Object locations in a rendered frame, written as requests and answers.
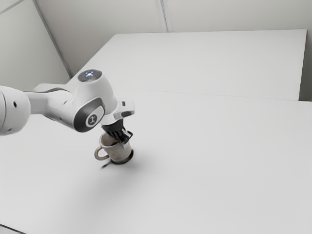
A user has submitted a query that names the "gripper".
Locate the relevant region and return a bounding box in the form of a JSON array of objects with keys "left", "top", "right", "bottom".
[{"left": 101, "top": 119, "right": 134, "bottom": 144}]

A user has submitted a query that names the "grey mug with gold cracks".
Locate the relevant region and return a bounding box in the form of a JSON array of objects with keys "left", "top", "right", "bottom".
[{"left": 94, "top": 133, "right": 133, "bottom": 164}]

